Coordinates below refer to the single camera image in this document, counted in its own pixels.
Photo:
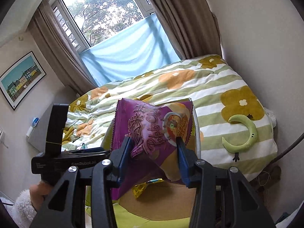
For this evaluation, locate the yellow foil snack packet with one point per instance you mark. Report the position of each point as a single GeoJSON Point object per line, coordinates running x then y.
{"type": "Point", "coordinates": [142, 188]}

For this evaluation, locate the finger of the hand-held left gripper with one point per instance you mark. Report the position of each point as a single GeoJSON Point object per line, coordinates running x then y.
{"type": "Point", "coordinates": [95, 150]}

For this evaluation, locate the blue and white small item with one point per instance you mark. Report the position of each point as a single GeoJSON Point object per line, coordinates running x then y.
{"type": "Point", "coordinates": [35, 121]}

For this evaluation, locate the brown curtain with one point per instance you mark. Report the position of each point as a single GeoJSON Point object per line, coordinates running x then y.
{"type": "Point", "coordinates": [185, 16]}
{"type": "Point", "coordinates": [59, 52]}

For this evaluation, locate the floral striped blanket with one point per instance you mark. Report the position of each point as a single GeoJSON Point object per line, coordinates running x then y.
{"type": "Point", "coordinates": [213, 85]}

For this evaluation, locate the light blue cloth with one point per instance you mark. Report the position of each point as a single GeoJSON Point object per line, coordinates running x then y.
{"type": "Point", "coordinates": [128, 52]}

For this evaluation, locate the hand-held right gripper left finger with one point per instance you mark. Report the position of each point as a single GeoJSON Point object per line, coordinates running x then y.
{"type": "Point", "coordinates": [124, 155]}

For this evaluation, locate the framed picture of houses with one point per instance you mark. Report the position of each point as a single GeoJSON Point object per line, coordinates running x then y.
{"type": "Point", "coordinates": [21, 80]}

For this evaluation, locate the green moon plush toy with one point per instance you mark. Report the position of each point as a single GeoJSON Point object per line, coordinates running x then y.
{"type": "Point", "coordinates": [251, 130]}

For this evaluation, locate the white framed window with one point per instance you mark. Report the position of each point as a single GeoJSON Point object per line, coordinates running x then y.
{"type": "Point", "coordinates": [99, 9]}

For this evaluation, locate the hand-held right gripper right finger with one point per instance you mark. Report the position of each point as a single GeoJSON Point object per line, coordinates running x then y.
{"type": "Point", "coordinates": [182, 162]}

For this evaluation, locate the green cardboard box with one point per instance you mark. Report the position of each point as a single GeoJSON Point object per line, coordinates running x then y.
{"type": "Point", "coordinates": [133, 218]}

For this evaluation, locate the purple potato chip bag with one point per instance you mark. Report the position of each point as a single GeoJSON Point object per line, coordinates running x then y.
{"type": "Point", "coordinates": [142, 128]}

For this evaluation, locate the person's left hand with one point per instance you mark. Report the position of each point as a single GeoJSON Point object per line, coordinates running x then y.
{"type": "Point", "coordinates": [40, 193]}

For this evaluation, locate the dark brown object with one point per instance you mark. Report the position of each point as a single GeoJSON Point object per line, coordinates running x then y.
{"type": "Point", "coordinates": [268, 174]}

